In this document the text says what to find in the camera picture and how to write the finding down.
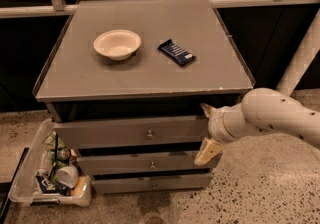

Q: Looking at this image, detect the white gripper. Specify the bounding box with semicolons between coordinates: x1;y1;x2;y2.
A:
194;103;241;166

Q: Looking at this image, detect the grey top drawer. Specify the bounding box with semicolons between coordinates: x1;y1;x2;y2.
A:
54;116;208;149

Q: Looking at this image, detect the grey drawer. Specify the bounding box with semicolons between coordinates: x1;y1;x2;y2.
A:
54;116;208;149
92;173;212;194
77;151;222;175

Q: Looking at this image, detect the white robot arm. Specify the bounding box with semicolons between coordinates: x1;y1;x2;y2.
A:
194;11;320;166

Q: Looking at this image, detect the grey middle drawer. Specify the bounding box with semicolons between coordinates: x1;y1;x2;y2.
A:
77;151;222;175

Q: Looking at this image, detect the grey bottom drawer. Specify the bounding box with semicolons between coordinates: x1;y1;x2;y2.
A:
92;173;212;194

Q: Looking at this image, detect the grey drawer cabinet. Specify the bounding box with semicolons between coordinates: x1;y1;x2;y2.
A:
34;0;254;182

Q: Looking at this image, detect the dark blue snack bar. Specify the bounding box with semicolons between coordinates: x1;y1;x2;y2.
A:
158;39;196;67

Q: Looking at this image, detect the yellow sponge in bin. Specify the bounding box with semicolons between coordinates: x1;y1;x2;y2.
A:
70;176;86;196

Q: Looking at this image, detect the white cup in bin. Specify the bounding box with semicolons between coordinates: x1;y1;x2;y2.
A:
56;166;79;188

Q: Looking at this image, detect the green can in bin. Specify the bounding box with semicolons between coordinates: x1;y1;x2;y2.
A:
49;148;70;161

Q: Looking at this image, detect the clear plastic bin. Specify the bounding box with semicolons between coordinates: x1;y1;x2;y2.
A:
9;119;91;207

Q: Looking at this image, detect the blue snack bag in bin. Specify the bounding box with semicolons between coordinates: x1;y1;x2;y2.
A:
36;176;70;196

